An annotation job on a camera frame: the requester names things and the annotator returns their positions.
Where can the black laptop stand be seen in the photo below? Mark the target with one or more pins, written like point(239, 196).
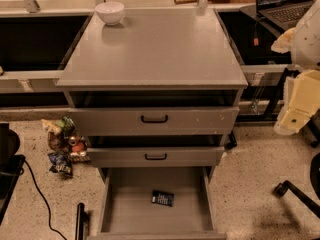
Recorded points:
point(271, 69)

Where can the grey middle drawer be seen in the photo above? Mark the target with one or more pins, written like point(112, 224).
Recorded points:
point(155, 157)

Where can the black office chair base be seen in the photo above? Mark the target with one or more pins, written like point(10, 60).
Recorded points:
point(281, 189)

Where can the blue snack bag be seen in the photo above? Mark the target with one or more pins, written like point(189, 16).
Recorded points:
point(60, 163)

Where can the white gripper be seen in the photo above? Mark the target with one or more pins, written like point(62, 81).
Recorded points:
point(306, 44)

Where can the pile of snack items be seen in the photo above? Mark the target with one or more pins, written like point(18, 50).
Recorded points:
point(63, 136)

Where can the grey drawer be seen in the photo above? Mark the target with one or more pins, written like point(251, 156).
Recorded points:
point(155, 157)
point(154, 121)
point(127, 212)

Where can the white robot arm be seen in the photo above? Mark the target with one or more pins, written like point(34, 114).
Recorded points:
point(303, 41)

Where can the grey drawer cabinet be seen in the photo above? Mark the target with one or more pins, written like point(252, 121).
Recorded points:
point(155, 58)

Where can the grey bottom drawer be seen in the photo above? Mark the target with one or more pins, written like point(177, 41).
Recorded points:
point(127, 212)

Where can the dark blue rxbar wrapper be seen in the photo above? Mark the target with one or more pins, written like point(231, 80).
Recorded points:
point(162, 198)

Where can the wooden stick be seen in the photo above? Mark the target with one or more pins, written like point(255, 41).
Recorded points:
point(178, 2)

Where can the black post near drawer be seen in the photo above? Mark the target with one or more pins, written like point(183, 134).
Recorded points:
point(82, 223)

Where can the black laptop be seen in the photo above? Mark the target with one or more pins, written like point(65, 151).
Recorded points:
point(285, 14)

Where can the white bowl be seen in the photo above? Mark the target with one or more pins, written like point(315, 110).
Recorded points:
point(111, 13)

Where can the grey top drawer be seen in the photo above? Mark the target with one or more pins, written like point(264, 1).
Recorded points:
point(154, 121)

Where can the black device on floor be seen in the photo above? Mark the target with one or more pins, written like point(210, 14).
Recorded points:
point(10, 165)

